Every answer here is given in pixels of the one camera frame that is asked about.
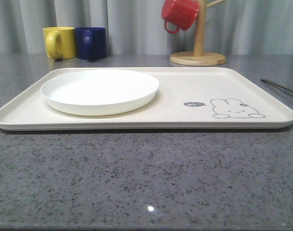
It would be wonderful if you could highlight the white round plate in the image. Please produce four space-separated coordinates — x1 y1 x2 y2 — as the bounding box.
40 69 159 116

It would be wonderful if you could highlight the yellow mug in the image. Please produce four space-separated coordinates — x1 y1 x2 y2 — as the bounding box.
43 27 76 60

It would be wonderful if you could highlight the wooden mug tree stand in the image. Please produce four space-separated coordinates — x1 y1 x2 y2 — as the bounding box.
169 0 226 66

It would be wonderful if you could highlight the red mug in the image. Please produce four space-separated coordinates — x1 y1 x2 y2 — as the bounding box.
161 0 199 34

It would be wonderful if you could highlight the dark blue mug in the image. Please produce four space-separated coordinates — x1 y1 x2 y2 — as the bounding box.
74 27 107 60

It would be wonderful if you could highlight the silver metal chopstick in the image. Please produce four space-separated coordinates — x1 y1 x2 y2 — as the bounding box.
263 83 293 98
260 78 293 93

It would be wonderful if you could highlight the beige rabbit serving tray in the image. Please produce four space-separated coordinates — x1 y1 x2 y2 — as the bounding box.
0 67 293 131

